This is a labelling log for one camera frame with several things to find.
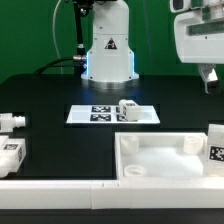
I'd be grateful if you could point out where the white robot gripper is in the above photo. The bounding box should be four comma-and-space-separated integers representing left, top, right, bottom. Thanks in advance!
174, 10, 224, 94

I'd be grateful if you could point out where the white square table top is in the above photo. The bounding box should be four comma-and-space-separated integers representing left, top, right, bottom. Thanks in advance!
115, 132, 224, 180

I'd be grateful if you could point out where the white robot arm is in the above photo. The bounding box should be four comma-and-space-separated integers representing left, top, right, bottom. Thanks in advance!
81, 0, 224, 94

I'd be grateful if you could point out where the white marker sheet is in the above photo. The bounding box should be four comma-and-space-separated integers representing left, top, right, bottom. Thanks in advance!
66, 105, 160, 124

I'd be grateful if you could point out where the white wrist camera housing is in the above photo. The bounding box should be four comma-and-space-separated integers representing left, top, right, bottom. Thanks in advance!
170, 0, 191, 13

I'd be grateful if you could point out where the white front obstacle rail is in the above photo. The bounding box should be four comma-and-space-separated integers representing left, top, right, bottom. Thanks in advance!
0, 178, 224, 209

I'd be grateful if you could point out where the black camera pole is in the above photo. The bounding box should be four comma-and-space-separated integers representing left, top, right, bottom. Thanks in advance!
72, 0, 94, 77

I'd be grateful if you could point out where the white thin cable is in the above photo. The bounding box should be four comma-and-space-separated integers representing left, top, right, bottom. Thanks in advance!
52, 0, 65, 76

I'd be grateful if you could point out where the black cable on table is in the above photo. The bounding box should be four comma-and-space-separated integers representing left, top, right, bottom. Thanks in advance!
34, 57, 83, 76

